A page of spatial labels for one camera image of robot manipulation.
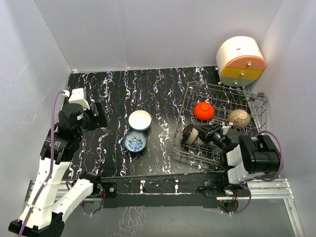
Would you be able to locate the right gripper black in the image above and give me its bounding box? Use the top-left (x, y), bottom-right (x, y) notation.
top-left (192, 122), bottom-right (228, 152)

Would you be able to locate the brown beige bowl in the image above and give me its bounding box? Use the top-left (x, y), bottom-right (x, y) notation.
top-left (182, 124), bottom-right (198, 145)

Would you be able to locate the red bowl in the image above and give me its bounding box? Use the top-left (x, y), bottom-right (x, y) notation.
top-left (194, 102), bottom-right (215, 120)

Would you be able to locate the wire dish rack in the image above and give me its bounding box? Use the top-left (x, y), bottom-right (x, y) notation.
top-left (171, 81), bottom-right (268, 165)

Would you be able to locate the blue white patterned bowl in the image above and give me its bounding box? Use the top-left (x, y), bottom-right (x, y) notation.
top-left (123, 130), bottom-right (148, 153)

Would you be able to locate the black glossy bowl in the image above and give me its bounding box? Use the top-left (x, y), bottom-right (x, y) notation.
top-left (228, 109), bottom-right (250, 129)

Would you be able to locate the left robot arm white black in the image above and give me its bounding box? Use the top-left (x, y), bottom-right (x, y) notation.
top-left (8, 102), bottom-right (107, 237)

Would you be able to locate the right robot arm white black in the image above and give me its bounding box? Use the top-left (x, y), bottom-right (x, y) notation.
top-left (192, 123), bottom-right (284, 198)

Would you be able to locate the round drawer cabinet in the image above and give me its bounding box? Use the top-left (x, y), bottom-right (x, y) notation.
top-left (216, 36), bottom-right (266, 87)

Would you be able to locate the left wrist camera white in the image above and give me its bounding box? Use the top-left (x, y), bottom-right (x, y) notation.
top-left (63, 88), bottom-right (90, 111)

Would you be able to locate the aluminium frame rail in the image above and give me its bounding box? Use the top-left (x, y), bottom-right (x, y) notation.
top-left (25, 179), bottom-right (305, 237)

